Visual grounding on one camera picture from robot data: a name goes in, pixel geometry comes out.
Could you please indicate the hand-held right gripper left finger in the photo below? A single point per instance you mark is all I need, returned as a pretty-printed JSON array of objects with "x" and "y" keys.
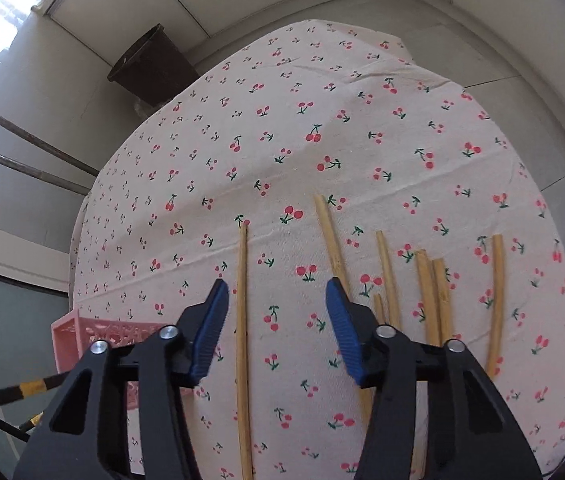
[{"x": 212, "y": 330}]

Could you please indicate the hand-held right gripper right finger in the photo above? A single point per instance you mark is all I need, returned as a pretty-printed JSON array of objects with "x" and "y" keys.
[{"x": 345, "y": 325}]

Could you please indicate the pink lattice utensil holder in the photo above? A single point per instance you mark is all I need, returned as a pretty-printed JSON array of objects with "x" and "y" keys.
[{"x": 70, "y": 335}]

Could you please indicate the black chopstick with yellow band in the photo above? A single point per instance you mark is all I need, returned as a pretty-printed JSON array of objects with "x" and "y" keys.
[
  {"x": 35, "y": 419},
  {"x": 32, "y": 386}
]

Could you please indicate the cherry print tablecloth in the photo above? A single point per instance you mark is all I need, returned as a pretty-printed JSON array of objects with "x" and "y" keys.
[{"x": 312, "y": 110}]

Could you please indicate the dark brown trash bin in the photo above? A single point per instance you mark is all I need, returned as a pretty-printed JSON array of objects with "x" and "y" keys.
[{"x": 155, "y": 67}]

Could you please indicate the metal rail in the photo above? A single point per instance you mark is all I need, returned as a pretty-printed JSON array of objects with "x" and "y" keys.
[
  {"x": 27, "y": 132},
  {"x": 22, "y": 167}
]

